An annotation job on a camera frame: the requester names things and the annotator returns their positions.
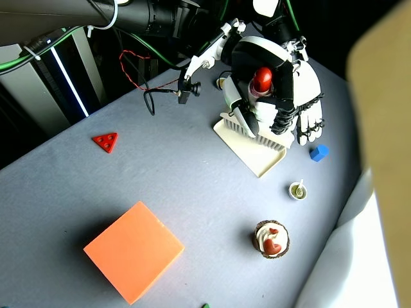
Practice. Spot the small bowl of yellow food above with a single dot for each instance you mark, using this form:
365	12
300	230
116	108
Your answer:
220	83

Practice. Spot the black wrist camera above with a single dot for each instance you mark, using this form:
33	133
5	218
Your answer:
189	91

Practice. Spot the grey table cloth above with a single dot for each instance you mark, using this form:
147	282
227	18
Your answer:
208	272

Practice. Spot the blurred tan panel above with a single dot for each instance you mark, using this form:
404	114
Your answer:
385	128

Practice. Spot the small bowl of green food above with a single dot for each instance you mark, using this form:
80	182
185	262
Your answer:
297	191

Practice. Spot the cream plastic dustpan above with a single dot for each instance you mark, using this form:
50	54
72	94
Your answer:
257	157

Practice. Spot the blue block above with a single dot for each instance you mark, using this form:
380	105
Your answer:
318	153

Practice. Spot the toy cupcake with red hearts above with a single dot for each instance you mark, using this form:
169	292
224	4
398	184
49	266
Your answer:
271	239

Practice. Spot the red triangle block with holes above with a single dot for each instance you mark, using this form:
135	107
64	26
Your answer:
106	142

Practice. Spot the orange box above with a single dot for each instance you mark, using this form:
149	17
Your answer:
131	253

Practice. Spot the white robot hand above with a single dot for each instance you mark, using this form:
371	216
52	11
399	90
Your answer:
253	54
308	86

